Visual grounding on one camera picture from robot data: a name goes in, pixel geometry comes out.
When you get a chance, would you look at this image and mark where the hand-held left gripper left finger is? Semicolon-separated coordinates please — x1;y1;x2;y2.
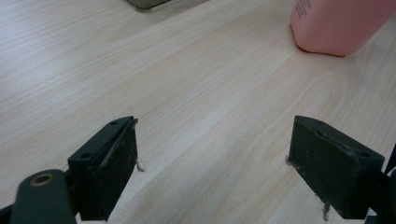
67;116;139;222

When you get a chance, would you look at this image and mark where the grey metal tray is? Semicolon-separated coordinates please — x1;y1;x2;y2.
124;0;173;10

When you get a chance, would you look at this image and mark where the pink plastic bottle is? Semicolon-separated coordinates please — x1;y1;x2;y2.
290;0;396;58

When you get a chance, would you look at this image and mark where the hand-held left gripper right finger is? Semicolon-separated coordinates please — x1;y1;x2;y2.
288;115;386;220

